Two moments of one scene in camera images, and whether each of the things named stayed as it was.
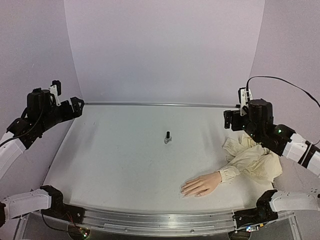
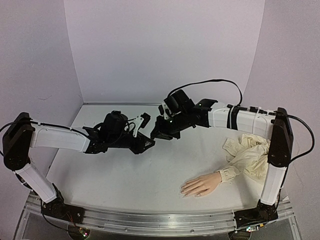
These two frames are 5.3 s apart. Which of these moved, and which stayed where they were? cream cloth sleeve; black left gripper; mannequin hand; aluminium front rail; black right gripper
Moved: black right gripper; black left gripper
Stayed: cream cloth sleeve; aluminium front rail; mannequin hand
